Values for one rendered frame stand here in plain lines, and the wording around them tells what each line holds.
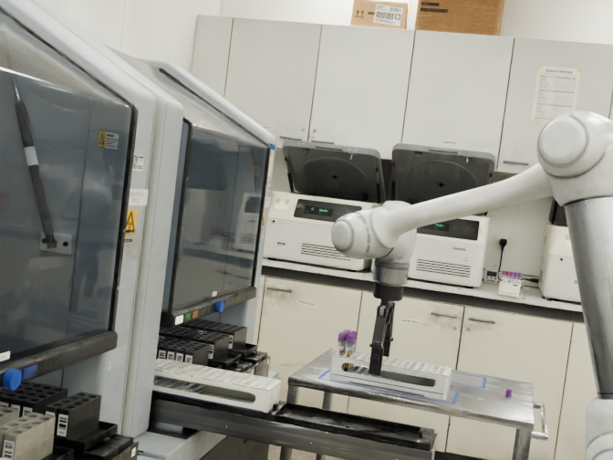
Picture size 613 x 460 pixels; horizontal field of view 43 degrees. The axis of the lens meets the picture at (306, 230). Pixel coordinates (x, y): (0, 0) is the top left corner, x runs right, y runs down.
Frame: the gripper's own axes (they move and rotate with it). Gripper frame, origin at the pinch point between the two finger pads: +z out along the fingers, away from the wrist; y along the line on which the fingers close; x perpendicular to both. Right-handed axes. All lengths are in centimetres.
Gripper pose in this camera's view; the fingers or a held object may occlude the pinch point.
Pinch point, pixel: (379, 361)
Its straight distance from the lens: 205.5
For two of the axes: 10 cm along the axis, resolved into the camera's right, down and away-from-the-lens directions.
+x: -9.6, -1.3, 2.6
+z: -1.2, 9.9, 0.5
